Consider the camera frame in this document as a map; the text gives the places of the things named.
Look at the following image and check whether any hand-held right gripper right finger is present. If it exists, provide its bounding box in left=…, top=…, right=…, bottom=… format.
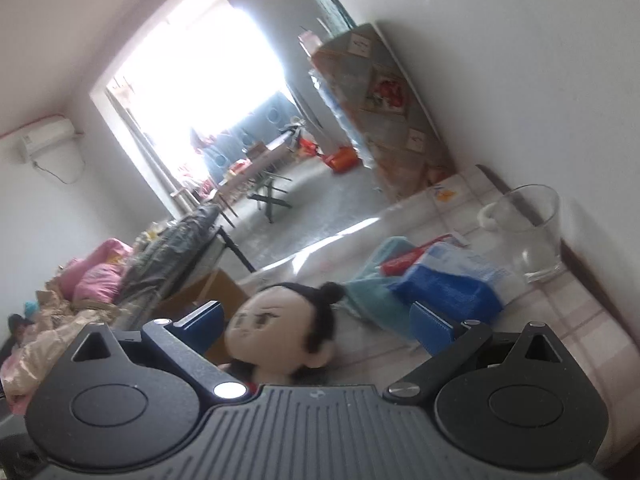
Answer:
left=383, top=301, right=569, bottom=402

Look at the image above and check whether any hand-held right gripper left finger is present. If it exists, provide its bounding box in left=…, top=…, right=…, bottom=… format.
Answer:
left=71, top=300, right=249, bottom=404

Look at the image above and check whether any cardboard box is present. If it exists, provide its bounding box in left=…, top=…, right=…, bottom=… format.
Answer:
left=157, top=268, right=251, bottom=366

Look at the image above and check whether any light blue checked towel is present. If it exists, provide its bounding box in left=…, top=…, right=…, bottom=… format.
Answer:
left=342, top=236, right=418, bottom=328

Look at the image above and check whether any plush doll with red apron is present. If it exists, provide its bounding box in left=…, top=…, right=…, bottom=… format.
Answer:
left=215, top=281, right=347, bottom=391

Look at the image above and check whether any blue plastic packet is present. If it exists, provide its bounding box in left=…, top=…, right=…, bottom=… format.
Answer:
left=381, top=236, right=511, bottom=326

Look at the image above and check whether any grey quilted cover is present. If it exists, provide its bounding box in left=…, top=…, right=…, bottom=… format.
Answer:
left=117, top=206, right=221, bottom=306

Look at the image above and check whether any pink plastic bag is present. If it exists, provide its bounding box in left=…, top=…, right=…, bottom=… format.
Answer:
left=59, top=239, right=135, bottom=306

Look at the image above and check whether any clear glass cup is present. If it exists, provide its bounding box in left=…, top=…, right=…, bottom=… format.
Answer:
left=477, top=184, right=563, bottom=283

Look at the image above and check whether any black folding stool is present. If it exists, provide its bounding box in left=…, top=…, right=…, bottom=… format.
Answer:
left=248, top=170, right=293, bottom=224

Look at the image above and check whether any beige crumpled cloth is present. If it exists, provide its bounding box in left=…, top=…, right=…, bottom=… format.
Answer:
left=0, top=287, right=126, bottom=401

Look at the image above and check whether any white long table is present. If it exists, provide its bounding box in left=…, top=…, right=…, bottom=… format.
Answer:
left=212, top=137, right=296, bottom=201

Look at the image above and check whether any red plastic tray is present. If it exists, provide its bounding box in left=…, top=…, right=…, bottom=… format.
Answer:
left=322, top=146, right=360, bottom=173

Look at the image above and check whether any blue circle-print curtain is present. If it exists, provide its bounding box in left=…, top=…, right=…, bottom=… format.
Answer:
left=200, top=90, right=296, bottom=171

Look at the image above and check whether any floral patterned folded mattress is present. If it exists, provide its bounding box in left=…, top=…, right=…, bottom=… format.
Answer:
left=307, top=20, right=456, bottom=201

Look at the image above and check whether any white air conditioner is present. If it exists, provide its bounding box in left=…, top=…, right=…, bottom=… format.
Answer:
left=19, top=119, right=76, bottom=162

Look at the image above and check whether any air conditioner cable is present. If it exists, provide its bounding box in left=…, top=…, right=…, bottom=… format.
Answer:
left=31, top=132, right=87, bottom=185

